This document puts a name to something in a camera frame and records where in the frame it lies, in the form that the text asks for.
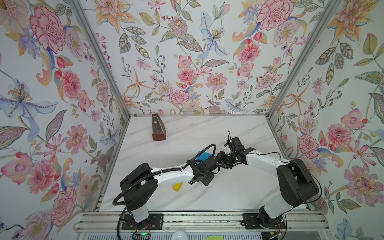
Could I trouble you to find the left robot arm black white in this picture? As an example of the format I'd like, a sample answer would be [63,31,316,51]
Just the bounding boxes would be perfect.
[113,156,220,224]

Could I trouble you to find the green object at edge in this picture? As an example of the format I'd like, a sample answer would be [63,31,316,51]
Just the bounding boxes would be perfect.
[205,235,224,240]

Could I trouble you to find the aluminium front rail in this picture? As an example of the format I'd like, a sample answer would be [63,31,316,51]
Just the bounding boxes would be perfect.
[74,210,329,233]

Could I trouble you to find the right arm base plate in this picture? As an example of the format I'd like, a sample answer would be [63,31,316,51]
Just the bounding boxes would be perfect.
[240,213,286,230]

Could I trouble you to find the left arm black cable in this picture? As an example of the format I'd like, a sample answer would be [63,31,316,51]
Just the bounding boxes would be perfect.
[182,143,217,170]

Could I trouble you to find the yellow block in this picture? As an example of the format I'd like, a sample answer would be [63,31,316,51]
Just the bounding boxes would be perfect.
[173,183,183,192]

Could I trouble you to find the blue square paper sheet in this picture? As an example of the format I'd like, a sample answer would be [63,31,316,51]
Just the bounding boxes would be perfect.
[197,152,212,161]

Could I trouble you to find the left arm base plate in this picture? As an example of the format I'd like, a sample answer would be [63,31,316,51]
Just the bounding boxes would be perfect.
[121,214,164,231]

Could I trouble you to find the brown wooden metronome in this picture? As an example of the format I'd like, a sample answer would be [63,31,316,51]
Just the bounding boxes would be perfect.
[152,114,166,141]

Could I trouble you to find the white round object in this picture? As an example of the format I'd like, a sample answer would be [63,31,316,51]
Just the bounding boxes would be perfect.
[171,230,188,240]

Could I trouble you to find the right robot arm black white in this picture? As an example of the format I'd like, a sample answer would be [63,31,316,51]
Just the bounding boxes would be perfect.
[216,137,320,225]

